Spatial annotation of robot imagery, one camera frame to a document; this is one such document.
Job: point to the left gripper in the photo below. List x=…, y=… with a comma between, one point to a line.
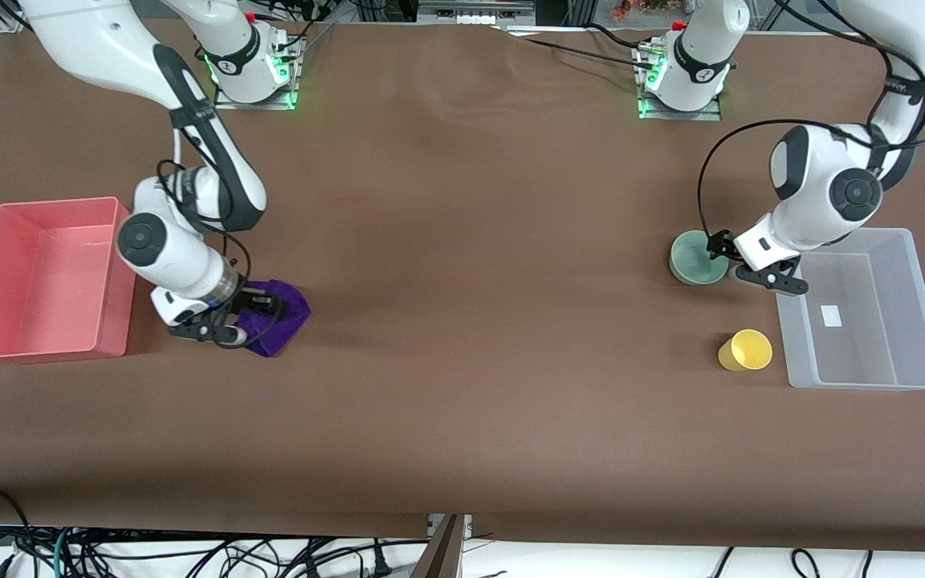
x=725, y=245

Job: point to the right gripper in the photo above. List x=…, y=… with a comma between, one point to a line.
x=250, y=302

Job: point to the purple microfibre cloth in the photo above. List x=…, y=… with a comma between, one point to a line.
x=286, y=317

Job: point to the green ceramic bowl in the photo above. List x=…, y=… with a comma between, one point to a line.
x=689, y=261

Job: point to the yellow plastic cup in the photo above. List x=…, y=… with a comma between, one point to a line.
x=747, y=351

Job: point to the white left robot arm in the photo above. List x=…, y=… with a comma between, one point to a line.
x=820, y=201

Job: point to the white label sticker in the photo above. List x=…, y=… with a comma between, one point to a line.
x=832, y=315

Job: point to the clear plastic bin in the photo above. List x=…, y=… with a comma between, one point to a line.
x=872, y=353

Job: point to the pink plastic bin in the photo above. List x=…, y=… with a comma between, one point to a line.
x=45, y=281

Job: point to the brown table cover sheet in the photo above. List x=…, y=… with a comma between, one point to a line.
x=462, y=321

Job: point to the colourful packet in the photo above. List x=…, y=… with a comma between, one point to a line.
x=639, y=8

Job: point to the white power strip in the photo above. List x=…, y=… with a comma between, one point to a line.
x=474, y=12

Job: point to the small metal bracket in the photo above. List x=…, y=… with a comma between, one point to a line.
x=466, y=526

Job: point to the brown wooden post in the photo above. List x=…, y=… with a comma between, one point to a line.
x=440, y=554

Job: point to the aluminium frame profile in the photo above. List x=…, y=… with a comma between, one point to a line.
x=9, y=16

